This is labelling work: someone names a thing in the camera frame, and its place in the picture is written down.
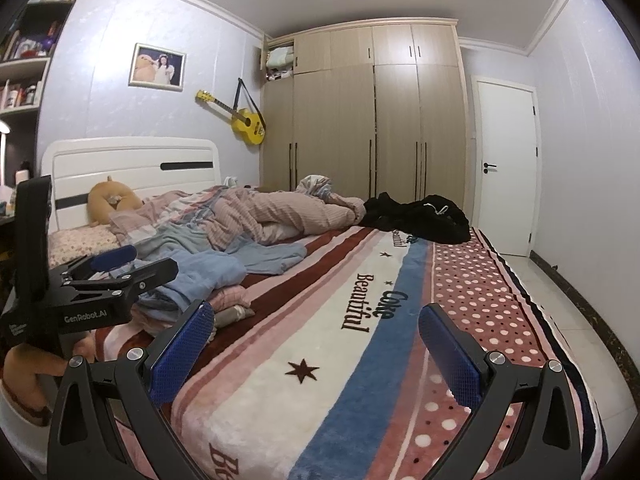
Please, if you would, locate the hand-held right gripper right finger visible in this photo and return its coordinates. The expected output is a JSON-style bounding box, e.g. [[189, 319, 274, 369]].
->
[[418, 303, 583, 480]]

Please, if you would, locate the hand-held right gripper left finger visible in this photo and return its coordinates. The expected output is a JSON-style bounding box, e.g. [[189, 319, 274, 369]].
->
[[46, 300, 216, 480]]

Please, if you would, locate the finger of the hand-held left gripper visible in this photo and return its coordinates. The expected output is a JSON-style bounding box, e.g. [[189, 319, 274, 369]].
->
[[60, 243, 138, 282], [65, 258, 180, 308]]

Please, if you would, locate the person's left hand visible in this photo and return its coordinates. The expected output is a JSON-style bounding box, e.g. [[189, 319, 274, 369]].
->
[[0, 332, 98, 428]]

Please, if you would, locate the floral pillow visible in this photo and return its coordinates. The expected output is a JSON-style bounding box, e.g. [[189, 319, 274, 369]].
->
[[47, 224, 118, 271]]

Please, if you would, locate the tan plush toy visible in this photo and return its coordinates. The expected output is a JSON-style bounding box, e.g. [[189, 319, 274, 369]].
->
[[87, 175, 143, 225]]

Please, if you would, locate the pink folded garment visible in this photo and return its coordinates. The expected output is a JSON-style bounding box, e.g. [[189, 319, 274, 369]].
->
[[207, 285, 256, 326]]

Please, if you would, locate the white bed headboard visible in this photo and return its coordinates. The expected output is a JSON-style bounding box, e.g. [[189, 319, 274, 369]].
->
[[40, 137, 221, 233]]

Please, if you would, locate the pale blue garment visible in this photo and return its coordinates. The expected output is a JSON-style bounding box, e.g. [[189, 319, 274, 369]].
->
[[135, 222, 307, 275]]

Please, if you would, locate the striped pink printed blanket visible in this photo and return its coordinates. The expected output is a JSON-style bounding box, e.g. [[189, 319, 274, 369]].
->
[[47, 225, 608, 480]]

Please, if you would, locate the black clothes pile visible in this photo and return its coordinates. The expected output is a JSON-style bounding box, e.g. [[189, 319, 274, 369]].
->
[[359, 191, 472, 245]]

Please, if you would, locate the pink striped quilt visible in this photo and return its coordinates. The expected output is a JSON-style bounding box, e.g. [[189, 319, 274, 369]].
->
[[107, 185, 366, 251]]

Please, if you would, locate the yellow guitar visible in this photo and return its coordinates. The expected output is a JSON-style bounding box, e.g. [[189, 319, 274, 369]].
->
[[196, 78, 266, 147]]

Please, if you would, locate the white blue cloth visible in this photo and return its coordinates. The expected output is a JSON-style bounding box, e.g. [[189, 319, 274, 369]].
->
[[295, 175, 351, 206]]

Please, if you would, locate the white door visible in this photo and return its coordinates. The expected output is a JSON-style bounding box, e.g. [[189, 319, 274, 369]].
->
[[471, 75, 540, 258]]

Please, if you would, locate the beige wooden wardrobe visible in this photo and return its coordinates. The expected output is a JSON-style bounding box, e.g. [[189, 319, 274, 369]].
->
[[261, 18, 468, 211]]

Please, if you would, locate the stored bedding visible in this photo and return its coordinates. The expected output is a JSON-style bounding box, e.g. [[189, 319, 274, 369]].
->
[[265, 46, 295, 82]]

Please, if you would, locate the white wall shelf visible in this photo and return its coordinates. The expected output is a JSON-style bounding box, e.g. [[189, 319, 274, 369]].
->
[[0, 0, 76, 116]]

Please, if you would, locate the framed wall picture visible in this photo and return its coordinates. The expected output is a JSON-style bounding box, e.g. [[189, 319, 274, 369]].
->
[[128, 42, 187, 92]]

